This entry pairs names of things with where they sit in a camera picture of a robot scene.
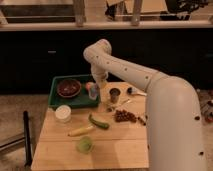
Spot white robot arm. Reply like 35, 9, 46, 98
83, 39, 207, 171

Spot small metal cup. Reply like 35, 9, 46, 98
109, 88, 121, 103

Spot white paper cup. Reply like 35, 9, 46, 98
55, 105, 71, 123

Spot orange peach fruit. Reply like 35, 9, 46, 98
85, 82, 93, 91

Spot green plastic tray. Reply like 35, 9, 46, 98
48, 74, 101, 109

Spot brown wooden bowl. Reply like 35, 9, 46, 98
57, 79, 81, 98

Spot spoon with dark head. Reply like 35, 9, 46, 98
127, 87, 146, 96

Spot bunch of red grapes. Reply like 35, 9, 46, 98
114, 110, 137, 123

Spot green cucumber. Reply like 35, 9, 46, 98
88, 114, 110, 130

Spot yellow banana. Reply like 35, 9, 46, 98
68, 125, 94, 137

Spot wooden board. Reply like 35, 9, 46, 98
31, 82, 149, 171

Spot green apple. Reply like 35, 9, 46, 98
76, 136, 93, 154

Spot black metal pole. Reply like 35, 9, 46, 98
23, 111, 32, 166

